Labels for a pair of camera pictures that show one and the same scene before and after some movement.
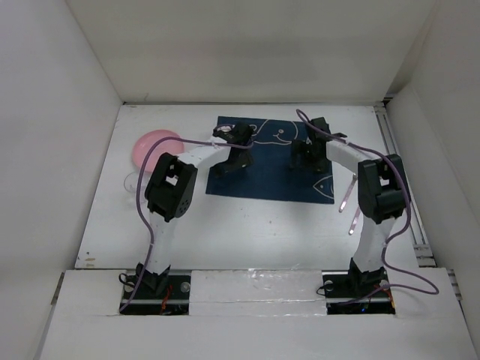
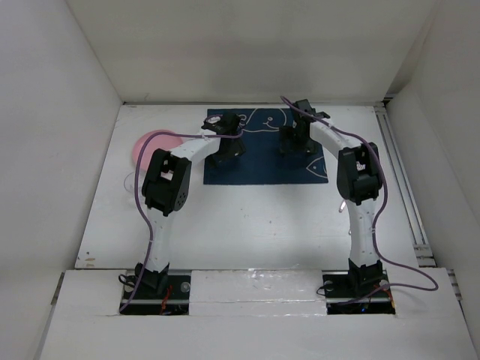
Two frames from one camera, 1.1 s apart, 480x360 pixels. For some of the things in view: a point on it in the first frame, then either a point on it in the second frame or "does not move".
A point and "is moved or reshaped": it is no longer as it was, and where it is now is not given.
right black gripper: [300, 147] -> [287, 132]
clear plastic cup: [130, 181] does not move
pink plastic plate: [142, 142] does not move
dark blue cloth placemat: [270, 175] is moved or reshaped
